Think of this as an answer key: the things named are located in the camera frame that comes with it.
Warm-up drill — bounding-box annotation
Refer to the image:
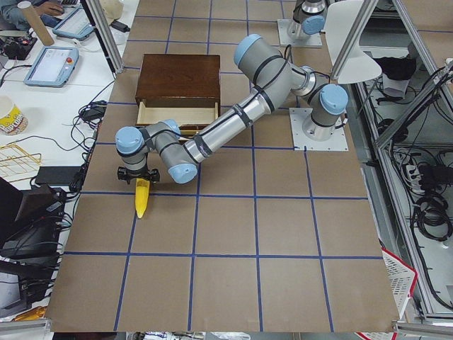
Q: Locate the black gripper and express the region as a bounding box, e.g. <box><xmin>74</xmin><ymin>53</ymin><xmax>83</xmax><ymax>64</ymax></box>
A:
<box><xmin>117</xmin><ymin>167</ymin><xmax>160</xmax><ymax>184</ymax></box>

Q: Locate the yellow corn cob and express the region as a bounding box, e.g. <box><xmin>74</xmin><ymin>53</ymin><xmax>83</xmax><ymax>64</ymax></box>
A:
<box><xmin>134</xmin><ymin>178</ymin><xmax>150</xmax><ymax>219</ymax></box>

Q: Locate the dark wooden drawer cabinet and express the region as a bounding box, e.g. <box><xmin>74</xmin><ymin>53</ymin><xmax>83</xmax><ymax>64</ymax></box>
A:
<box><xmin>135</xmin><ymin>54</ymin><xmax>221</xmax><ymax>108</ymax></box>

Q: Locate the paper popcorn cup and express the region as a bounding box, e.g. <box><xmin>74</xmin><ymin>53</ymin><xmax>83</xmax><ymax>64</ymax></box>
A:
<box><xmin>0</xmin><ymin>95</ymin><xmax>28</xmax><ymax>135</ymax></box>

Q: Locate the blue teach pendant near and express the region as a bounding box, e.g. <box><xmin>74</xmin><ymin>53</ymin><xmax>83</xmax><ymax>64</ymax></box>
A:
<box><xmin>23</xmin><ymin>47</ymin><xmax>79</xmax><ymax>88</ymax></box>

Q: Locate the blue teach pendant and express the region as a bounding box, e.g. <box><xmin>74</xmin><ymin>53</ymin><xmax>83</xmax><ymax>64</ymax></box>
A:
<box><xmin>23</xmin><ymin>47</ymin><xmax>79</xmax><ymax>88</ymax></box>
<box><xmin>52</xmin><ymin>6</ymin><xmax>93</xmax><ymax>40</ymax></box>

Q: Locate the blue teach pendant far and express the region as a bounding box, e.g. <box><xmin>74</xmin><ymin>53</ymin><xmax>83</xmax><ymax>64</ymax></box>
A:
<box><xmin>52</xmin><ymin>6</ymin><xmax>93</xmax><ymax>40</ymax></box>

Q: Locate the cardboard tube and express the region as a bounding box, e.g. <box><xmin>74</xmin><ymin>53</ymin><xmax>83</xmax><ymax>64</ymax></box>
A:
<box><xmin>18</xmin><ymin>1</ymin><xmax>60</xmax><ymax>46</ymax></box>

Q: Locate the white lamp shade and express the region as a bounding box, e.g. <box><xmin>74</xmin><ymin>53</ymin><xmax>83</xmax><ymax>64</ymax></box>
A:
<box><xmin>324</xmin><ymin>1</ymin><xmax>382</xmax><ymax>84</ymax></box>

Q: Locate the red white plastic basket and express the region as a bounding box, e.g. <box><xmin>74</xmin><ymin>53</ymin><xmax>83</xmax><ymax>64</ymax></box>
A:
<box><xmin>382</xmin><ymin>249</ymin><xmax>418</xmax><ymax>319</ymax></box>

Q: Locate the gold wire rack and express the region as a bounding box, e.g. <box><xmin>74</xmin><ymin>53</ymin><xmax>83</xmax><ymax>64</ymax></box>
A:
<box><xmin>0</xmin><ymin>144</ymin><xmax>42</xmax><ymax>182</ymax></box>

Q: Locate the aluminium frame post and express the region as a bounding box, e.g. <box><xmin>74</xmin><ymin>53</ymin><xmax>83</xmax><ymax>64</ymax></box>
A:
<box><xmin>80</xmin><ymin>0</ymin><xmax>124</xmax><ymax>74</ymax></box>

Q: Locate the orange screwdriver handle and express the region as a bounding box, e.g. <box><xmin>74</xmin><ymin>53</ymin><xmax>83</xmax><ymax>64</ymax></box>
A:
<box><xmin>13</xmin><ymin>306</ymin><xmax>47</xmax><ymax>322</ymax></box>

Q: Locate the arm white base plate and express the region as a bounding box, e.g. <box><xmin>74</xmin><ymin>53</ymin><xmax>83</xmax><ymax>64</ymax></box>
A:
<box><xmin>277</xmin><ymin>19</ymin><xmax>322</xmax><ymax>48</ymax></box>
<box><xmin>289</xmin><ymin>108</ymin><xmax>348</xmax><ymax>152</ymax></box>

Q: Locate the aluminium frame structure right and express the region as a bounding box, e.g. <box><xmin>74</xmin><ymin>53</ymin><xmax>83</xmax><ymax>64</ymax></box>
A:
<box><xmin>347</xmin><ymin>1</ymin><xmax>452</xmax><ymax>338</ymax></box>

